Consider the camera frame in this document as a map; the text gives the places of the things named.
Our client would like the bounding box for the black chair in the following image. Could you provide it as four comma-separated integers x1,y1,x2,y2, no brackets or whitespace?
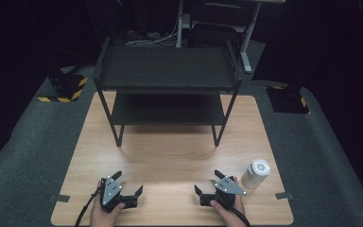
189,2,246,49

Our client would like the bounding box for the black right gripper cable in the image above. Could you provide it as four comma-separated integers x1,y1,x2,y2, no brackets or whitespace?
228,206,252,227

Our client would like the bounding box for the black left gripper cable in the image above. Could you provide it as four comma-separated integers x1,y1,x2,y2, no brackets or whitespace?
74,184,106,227

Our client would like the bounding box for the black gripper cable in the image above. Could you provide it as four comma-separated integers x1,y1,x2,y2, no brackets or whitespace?
74,184,106,227
228,206,252,227

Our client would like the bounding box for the white cables bundle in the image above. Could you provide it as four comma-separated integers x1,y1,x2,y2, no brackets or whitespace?
123,18,180,47

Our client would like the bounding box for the person's right hand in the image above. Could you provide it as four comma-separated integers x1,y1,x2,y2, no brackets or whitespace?
209,176,248,227

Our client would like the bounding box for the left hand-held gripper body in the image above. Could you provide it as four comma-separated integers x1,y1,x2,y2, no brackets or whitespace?
99,176,139,213

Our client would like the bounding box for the grey tape strip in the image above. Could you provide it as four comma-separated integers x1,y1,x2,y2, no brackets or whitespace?
274,191,294,201
49,194,72,203

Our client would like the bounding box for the white metal desk frame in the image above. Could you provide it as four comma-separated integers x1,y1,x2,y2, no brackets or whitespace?
175,0,287,76

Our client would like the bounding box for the black yellow striped stand base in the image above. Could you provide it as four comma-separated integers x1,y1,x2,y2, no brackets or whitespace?
36,73,90,104
266,84,311,114

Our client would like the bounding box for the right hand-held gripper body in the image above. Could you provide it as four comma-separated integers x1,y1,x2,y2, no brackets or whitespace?
199,175,247,211

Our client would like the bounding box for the black two-tier shelf rack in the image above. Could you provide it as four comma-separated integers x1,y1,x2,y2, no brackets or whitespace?
92,36,244,148

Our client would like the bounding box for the white cylindrical can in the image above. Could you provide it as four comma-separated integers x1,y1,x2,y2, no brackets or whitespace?
240,158,271,190

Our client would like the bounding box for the person's left hand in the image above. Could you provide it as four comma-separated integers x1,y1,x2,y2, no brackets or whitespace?
89,185,127,227

